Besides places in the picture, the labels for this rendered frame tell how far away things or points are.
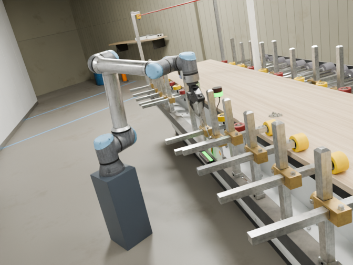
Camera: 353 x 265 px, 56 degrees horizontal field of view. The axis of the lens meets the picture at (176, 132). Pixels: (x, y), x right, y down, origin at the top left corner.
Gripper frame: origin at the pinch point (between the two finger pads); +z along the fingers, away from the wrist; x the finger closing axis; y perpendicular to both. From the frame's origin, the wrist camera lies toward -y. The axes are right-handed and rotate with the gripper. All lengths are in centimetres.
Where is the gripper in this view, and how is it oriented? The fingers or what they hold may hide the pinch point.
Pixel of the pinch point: (199, 114)
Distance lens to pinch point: 199.4
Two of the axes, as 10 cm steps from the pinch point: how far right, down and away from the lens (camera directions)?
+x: -9.5, 2.7, -1.7
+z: 2.0, 9.2, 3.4
